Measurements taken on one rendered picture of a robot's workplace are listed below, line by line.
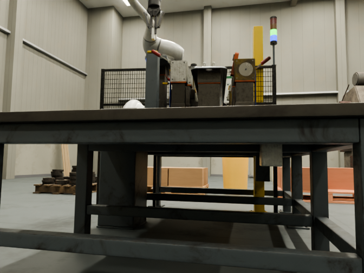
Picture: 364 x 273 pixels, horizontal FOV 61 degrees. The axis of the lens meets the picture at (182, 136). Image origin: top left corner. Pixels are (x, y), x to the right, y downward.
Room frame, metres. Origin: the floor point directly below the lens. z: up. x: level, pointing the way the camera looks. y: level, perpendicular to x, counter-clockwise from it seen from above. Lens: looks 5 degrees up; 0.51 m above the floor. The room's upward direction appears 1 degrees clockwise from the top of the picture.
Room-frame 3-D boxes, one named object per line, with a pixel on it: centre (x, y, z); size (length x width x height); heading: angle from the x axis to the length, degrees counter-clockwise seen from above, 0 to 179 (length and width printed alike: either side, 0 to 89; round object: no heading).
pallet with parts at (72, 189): (5.35, 1.81, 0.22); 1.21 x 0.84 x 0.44; 165
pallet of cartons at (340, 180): (4.59, -2.09, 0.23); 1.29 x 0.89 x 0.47; 75
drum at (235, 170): (5.28, -0.92, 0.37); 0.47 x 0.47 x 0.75
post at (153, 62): (1.76, 0.18, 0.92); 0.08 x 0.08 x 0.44; 83
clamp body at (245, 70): (1.60, -0.34, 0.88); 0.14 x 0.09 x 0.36; 83
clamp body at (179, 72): (1.64, 0.03, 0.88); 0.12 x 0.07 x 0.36; 83
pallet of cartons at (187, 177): (5.34, 0.14, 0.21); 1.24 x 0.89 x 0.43; 74
